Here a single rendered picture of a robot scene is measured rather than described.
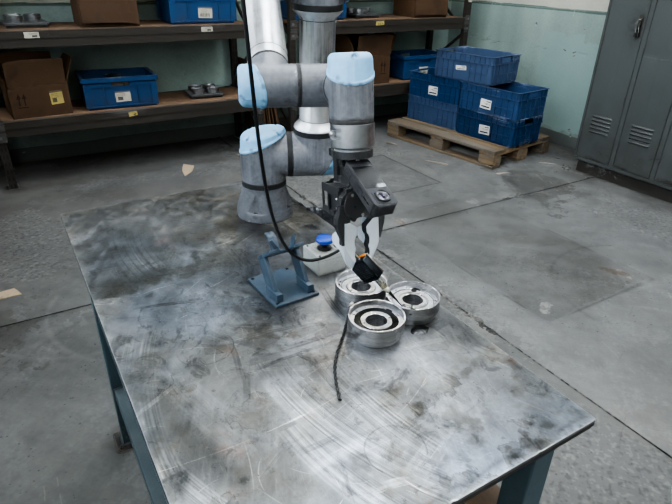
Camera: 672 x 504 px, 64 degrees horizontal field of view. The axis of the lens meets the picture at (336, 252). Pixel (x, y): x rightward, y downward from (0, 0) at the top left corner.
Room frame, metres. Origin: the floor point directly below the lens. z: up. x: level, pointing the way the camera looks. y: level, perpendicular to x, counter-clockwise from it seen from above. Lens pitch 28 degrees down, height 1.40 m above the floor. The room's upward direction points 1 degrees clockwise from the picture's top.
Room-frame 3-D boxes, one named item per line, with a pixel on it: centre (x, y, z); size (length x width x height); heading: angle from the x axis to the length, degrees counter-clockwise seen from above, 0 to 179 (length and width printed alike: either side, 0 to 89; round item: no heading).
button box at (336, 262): (1.07, 0.03, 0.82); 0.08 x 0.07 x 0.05; 32
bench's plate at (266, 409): (0.97, 0.17, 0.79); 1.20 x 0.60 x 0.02; 32
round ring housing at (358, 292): (0.94, -0.05, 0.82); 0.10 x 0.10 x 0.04
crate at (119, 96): (4.13, 1.65, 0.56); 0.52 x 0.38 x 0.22; 119
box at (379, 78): (5.26, -0.19, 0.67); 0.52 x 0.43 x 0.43; 122
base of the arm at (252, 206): (1.36, 0.20, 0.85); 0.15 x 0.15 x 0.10
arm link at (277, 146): (1.36, 0.19, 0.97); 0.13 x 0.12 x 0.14; 100
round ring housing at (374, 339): (0.82, -0.08, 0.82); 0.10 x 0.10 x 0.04
